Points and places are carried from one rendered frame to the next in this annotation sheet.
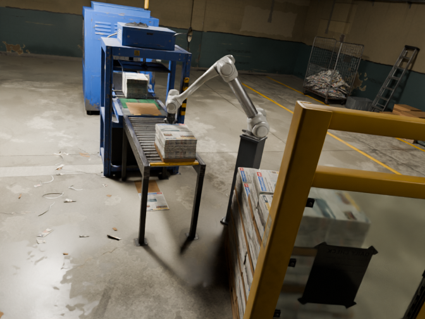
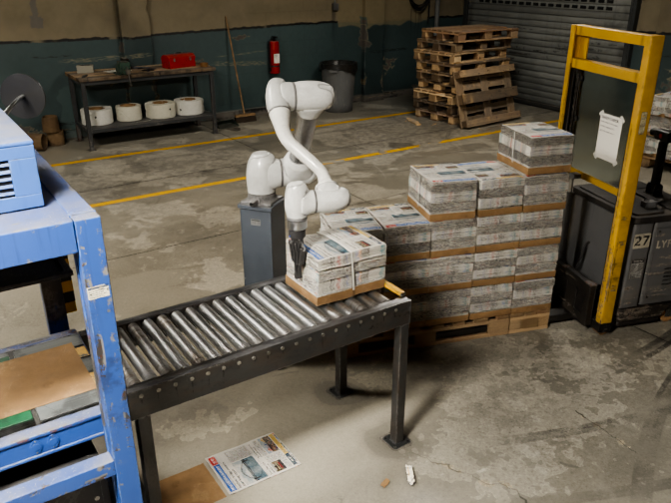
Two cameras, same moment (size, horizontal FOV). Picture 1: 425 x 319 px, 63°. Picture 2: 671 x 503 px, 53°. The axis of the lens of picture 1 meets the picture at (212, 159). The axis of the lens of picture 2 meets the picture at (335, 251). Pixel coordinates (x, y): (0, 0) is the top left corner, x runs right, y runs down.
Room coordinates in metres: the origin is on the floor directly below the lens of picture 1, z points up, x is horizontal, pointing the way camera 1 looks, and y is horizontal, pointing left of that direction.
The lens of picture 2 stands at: (3.34, 3.16, 2.22)
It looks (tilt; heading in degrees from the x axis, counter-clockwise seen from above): 24 degrees down; 261
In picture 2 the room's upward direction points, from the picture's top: straight up
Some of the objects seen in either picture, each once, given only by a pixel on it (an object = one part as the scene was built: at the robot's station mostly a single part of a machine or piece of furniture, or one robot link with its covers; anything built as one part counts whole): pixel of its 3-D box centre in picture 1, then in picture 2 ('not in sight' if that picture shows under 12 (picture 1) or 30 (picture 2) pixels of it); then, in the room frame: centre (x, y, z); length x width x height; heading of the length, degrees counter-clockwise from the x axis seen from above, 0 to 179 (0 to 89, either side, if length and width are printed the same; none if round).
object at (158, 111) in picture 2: not in sight; (144, 96); (4.39, -6.19, 0.55); 1.80 x 0.70 x 1.09; 24
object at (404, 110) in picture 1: (407, 121); not in sight; (7.94, -4.33, 0.28); 1.20 x 0.83 x 0.57; 24
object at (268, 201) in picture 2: (252, 132); (260, 197); (3.18, -0.34, 1.03); 0.22 x 0.18 x 0.06; 61
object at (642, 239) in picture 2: not in sight; (625, 251); (0.70, -0.64, 0.40); 0.69 x 0.55 x 0.80; 96
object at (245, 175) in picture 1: (260, 248); (416, 273); (2.22, -0.48, 0.42); 1.17 x 0.39 x 0.83; 6
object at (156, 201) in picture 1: (153, 201); (253, 461); (3.32, 0.58, 0.00); 0.37 x 0.28 x 0.01; 24
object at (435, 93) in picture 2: not in sight; (463, 72); (-0.29, -6.80, 0.65); 1.33 x 0.94 x 1.30; 28
